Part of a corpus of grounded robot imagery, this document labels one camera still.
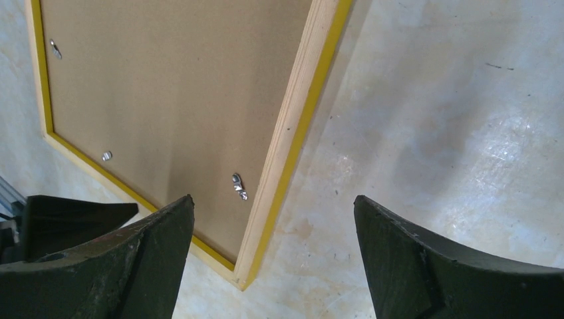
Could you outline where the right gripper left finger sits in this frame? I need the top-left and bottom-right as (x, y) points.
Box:
(1, 195), (194, 318)

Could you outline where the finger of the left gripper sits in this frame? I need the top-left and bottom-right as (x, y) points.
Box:
(19, 195), (138, 262)

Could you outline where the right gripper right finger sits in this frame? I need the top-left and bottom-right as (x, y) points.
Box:
(354, 195), (563, 318)

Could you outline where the brown frame backing board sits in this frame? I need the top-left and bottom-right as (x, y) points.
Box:
(41, 1), (311, 262)

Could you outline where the yellow picture frame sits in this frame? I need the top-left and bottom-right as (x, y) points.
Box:
(25, 1), (352, 290)

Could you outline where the aluminium front rail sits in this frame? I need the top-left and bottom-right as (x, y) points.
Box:
(1, 177), (27, 221)

